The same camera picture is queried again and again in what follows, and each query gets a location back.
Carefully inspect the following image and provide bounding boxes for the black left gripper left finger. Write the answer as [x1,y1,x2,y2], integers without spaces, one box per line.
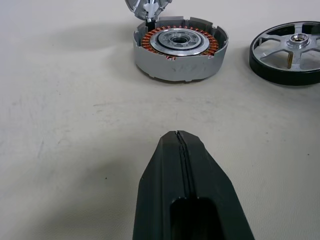
[133,130,190,240]

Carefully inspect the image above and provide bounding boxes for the silver motor housing copper windings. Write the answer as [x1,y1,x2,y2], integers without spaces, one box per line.
[132,16,230,83]

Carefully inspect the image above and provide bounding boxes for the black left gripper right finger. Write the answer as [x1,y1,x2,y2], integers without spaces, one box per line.
[177,130,256,240]

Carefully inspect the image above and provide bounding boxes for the black rimmed silver rotor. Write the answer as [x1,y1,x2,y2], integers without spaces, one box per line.
[248,20,320,87]

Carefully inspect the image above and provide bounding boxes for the silver hinged housing lid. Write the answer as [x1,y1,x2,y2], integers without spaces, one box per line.
[124,0,173,26]

